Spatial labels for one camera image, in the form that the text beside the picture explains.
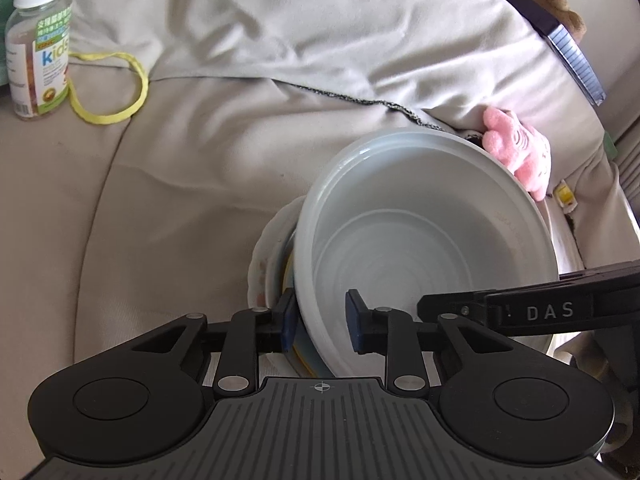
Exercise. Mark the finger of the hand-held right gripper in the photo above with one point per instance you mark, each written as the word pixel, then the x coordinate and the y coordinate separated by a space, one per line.
pixel 450 305

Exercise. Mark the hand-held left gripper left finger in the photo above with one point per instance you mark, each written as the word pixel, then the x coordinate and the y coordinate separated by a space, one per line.
pixel 287 325

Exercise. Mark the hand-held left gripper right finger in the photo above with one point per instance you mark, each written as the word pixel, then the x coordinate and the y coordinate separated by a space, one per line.
pixel 356 322

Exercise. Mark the white bowl with dark rim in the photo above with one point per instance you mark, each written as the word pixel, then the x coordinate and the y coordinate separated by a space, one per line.
pixel 316 362

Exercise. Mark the white bowl yellow rim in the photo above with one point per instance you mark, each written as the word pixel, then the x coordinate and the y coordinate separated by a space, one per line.
pixel 286 272

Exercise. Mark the white floral plate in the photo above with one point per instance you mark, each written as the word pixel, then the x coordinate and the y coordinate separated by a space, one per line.
pixel 260 265

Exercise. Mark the white deep bowl orange print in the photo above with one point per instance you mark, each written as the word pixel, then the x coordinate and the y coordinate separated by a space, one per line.
pixel 400 220

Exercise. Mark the small yellow white box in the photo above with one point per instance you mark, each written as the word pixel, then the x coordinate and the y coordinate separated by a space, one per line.
pixel 565 195

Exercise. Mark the grey ribbed panel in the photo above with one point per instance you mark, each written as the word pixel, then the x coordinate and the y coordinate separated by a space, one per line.
pixel 631 170

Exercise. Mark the green cloth item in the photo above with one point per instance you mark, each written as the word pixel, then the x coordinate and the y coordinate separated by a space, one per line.
pixel 611 145

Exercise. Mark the pink plush toy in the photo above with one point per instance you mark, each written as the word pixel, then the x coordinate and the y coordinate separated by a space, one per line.
pixel 530 160

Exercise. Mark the beige sofa cover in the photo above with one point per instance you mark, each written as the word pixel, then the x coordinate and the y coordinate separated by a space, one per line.
pixel 200 170

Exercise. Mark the yellow band loop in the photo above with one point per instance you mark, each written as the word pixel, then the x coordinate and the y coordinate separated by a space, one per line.
pixel 145 91

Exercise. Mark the brown plush toy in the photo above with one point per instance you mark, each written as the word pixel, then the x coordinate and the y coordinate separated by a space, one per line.
pixel 572 20

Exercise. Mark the dark blue flat book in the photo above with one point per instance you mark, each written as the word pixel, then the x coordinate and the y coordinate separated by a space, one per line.
pixel 540 15

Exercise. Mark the clear vitamin bottle white cap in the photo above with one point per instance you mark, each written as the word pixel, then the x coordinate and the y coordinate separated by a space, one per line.
pixel 35 60

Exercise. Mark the green blanket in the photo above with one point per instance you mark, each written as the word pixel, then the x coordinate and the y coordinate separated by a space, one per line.
pixel 5 35

